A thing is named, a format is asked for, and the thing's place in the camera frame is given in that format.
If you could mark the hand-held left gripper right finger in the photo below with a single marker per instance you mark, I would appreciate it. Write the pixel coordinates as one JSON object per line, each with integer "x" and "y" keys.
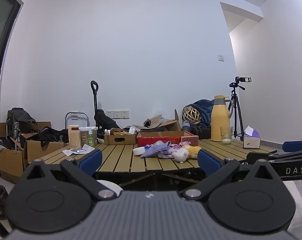
{"x": 208, "y": 162}

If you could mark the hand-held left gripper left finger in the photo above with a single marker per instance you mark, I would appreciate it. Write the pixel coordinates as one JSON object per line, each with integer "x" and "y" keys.
{"x": 92, "y": 160}

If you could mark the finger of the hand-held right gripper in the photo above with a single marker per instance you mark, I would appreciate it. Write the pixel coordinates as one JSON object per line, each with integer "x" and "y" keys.
{"x": 294, "y": 146}
{"x": 256, "y": 156}

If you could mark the yellow plush toy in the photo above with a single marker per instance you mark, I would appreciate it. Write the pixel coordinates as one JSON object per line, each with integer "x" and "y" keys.
{"x": 194, "y": 150}

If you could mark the white plush toy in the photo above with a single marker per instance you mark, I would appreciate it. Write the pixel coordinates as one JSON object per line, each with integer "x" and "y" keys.
{"x": 179, "y": 155}

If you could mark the purple fluffy cloth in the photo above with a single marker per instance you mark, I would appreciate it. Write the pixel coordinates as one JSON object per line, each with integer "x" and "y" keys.
{"x": 177, "y": 147}

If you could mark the white round sponge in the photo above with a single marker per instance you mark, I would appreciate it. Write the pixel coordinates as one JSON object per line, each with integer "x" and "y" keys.
{"x": 139, "y": 150}

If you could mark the red cardboard box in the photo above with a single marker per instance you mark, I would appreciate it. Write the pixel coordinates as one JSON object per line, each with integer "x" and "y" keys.
{"x": 163, "y": 138}

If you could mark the purple knitted cloth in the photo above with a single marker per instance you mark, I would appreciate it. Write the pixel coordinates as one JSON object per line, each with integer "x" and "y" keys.
{"x": 154, "y": 149}

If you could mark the purple white tissue box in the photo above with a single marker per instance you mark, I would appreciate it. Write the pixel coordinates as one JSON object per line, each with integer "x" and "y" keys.
{"x": 251, "y": 141}

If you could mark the clear plastic packets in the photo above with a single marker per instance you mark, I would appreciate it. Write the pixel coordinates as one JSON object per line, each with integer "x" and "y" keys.
{"x": 77, "y": 151}

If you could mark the green spray bottle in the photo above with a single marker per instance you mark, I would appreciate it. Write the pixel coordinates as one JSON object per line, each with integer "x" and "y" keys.
{"x": 91, "y": 138}

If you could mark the small white candle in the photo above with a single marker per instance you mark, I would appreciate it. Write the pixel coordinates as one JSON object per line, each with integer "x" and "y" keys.
{"x": 226, "y": 141}

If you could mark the wooden block container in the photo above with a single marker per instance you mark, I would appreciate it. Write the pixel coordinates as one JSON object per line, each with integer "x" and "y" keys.
{"x": 74, "y": 136}

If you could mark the black case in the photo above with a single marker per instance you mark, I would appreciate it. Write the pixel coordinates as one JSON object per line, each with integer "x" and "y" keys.
{"x": 201, "y": 132}

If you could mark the white bottle red cap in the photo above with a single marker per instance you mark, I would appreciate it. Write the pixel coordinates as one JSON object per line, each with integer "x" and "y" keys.
{"x": 107, "y": 132}

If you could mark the small brown cardboard box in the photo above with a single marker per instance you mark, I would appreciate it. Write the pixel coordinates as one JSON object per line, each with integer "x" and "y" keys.
{"x": 119, "y": 139}

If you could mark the clear glass cup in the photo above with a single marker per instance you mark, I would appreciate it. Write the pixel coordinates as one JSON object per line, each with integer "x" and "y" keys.
{"x": 226, "y": 132}

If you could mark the black bag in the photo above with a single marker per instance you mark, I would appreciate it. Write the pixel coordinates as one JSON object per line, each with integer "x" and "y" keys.
{"x": 104, "y": 120}

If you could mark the blue water bottle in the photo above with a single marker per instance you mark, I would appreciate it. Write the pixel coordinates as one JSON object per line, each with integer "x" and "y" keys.
{"x": 186, "y": 126}

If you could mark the yellow thermos jug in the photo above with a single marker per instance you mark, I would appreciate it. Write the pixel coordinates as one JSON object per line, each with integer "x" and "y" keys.
{"x": 219, "y": 120}

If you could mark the black clothes pile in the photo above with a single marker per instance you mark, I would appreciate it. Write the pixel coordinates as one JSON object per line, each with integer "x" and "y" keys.
{"x": 51, "y": 134}

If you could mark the wicker ball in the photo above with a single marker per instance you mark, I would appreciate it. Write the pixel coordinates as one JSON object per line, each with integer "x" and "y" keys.
{"x": 191, "y": 115}

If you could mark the dark blue cloth bag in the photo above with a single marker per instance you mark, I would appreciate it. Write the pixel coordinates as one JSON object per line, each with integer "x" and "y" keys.
{"x": 204, "y": 111}

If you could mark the large open cardboard box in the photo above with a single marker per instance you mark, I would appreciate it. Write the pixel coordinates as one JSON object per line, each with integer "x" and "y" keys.
{"x": 171, "y": 125}

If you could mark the white cloth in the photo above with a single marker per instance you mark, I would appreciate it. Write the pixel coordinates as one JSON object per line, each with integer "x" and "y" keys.
{"x": 301, "y": 220}

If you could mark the black tripod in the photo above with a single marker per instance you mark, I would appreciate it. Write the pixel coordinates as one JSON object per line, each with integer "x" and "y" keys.
{"x": 234, "y": 105}

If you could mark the cardboard box with flaps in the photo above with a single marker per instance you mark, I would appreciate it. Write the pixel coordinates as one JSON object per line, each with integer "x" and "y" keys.
{"x": 44, "y": 125}

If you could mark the beige towel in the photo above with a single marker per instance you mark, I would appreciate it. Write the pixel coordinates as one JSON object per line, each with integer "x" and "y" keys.
{"x": 154, "y": 121}

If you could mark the metal folding frame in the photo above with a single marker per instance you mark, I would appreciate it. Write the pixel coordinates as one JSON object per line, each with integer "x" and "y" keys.
{"x": 76, "y": 113}

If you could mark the black video camera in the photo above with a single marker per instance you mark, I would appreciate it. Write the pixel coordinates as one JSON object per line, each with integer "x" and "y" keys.
{"x": 242, "y": 79}

